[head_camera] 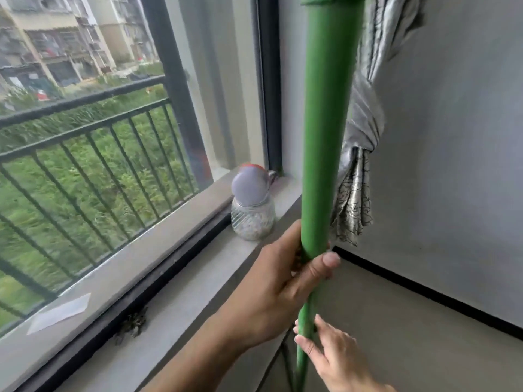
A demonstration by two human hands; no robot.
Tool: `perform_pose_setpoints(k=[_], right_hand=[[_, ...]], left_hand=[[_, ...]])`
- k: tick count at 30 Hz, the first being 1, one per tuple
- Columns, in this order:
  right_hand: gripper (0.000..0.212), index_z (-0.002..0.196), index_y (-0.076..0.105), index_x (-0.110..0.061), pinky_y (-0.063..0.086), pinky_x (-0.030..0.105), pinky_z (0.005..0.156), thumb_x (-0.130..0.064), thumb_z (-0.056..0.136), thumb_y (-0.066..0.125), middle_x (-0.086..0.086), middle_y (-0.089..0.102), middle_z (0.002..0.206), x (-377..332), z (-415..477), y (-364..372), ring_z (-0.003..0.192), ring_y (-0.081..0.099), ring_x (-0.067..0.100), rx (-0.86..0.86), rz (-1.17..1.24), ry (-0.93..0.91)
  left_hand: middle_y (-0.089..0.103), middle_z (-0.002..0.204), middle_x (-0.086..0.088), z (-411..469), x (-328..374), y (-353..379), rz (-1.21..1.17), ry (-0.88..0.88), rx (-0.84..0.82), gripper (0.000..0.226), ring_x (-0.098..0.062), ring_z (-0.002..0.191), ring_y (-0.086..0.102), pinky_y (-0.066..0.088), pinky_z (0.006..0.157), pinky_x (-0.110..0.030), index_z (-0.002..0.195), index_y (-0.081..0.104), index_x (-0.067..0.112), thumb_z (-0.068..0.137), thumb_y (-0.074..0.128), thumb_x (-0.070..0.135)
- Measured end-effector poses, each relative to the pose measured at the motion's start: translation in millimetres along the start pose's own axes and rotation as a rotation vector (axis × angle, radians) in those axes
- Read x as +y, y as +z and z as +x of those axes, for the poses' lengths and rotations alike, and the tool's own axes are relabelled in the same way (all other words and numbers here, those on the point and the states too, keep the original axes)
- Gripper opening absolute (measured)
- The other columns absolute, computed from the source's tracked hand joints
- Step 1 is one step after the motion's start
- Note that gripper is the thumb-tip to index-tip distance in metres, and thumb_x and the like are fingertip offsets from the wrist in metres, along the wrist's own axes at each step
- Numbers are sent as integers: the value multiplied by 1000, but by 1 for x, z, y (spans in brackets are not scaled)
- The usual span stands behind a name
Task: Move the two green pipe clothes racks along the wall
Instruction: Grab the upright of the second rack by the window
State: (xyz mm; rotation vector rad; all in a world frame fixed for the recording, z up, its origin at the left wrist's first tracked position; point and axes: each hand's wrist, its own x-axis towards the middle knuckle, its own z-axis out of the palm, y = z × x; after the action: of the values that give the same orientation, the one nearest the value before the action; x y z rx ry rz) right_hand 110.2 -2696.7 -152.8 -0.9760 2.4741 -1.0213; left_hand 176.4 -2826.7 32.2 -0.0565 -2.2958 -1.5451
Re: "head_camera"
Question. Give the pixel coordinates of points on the person's right hand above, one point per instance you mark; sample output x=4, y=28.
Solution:
x=339, y=363

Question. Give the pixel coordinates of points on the person's left hand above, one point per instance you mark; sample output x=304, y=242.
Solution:
x=265, y=298

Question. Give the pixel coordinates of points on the green pipe rack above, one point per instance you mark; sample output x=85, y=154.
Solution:
x=327, y=118

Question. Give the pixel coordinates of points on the grey patterned curtain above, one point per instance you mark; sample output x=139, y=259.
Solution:
x=363, y=130

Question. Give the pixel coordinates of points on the black framed window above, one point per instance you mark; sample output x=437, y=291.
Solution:
x=175, y=77

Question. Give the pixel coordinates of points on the grey stone windowsill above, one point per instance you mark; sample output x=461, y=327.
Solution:
x=184, y=298

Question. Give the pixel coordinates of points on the glass jar with grey lid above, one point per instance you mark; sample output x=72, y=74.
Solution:
x=251, y=212

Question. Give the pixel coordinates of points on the black baseboard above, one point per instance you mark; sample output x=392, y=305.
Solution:
x=429, y=293

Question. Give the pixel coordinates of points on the dark debris clump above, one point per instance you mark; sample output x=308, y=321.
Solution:
x=132, y=324

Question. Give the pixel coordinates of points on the white paper sheet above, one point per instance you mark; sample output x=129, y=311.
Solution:
x=57, y=314

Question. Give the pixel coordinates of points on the black balcony railing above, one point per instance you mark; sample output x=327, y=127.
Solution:
x=81, y=132

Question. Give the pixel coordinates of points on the apartment buildings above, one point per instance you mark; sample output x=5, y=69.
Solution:
x=61, y=44

